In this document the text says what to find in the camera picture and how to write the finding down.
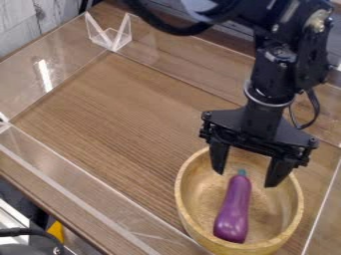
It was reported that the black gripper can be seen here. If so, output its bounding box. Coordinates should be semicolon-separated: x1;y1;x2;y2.
199;83;318;188

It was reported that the purple toy eggplant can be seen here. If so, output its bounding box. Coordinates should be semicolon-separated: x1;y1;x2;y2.
212;169;251;243

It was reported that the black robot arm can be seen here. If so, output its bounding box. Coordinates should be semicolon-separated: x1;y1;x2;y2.
125;0;333;187

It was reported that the brown wooden bowl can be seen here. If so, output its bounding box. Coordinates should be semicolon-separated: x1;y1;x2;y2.
173;148;303;255

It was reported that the black and yellow device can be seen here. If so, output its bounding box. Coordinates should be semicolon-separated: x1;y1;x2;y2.
0;197;80;255

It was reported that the clear acrylic tray enclosure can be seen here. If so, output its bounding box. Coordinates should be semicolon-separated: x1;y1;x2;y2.
0;9;341;255

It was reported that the clear acrylic corner bracket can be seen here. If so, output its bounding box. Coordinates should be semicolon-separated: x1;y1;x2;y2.
84;13;132;53

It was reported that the black cable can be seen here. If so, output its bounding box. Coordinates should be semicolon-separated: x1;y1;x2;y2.
0;228;64;255

